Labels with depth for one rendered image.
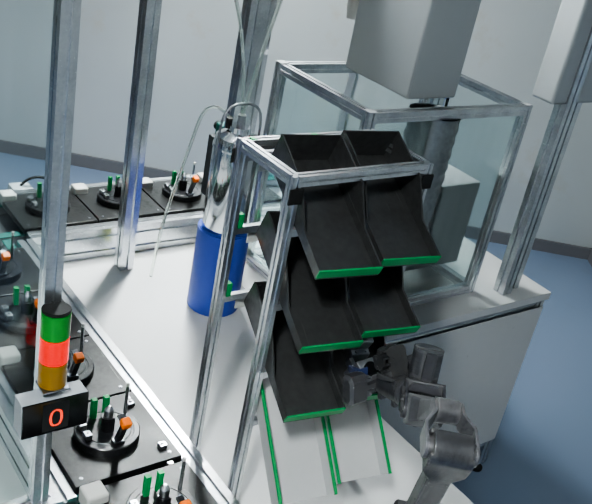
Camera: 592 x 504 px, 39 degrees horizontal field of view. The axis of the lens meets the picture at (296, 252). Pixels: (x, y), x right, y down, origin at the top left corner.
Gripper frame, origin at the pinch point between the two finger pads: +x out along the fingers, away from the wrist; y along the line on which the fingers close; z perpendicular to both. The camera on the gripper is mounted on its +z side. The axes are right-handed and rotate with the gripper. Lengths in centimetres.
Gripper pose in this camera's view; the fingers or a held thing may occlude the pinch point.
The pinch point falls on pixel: (368, 370)
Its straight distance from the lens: 173.3
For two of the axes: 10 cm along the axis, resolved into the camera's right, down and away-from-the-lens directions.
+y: -8.3, 1.6, -5.3
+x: -5.5, -2.4, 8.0
